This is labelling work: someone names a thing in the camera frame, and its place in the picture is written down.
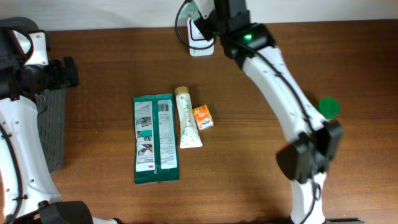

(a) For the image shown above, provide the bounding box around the teal wet wipes pack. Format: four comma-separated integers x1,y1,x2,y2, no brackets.
180,2,200,20

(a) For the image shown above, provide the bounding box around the orange tissue packet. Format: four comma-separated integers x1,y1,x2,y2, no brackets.
193,105,214,131

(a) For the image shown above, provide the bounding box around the white tube with tan cap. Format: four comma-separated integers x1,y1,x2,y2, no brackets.
175,86,203,149

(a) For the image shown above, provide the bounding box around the green 3M package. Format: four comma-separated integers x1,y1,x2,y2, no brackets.
133,93,180,185

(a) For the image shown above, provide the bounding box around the green capped jar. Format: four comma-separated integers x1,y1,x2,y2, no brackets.
317,97,341,119

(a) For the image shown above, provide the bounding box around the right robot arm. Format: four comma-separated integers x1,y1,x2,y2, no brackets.
195,0,343,223

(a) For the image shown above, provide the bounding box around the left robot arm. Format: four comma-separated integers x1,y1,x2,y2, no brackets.
1,17,121,223

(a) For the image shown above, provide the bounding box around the white barcode scanner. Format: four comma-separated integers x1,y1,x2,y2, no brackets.
187,18,214,57

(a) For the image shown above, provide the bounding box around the grey plastic mesh basket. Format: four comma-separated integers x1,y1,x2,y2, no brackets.
36,89,67,174

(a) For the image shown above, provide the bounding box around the right black cable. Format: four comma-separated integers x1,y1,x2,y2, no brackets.
174,0,216,51

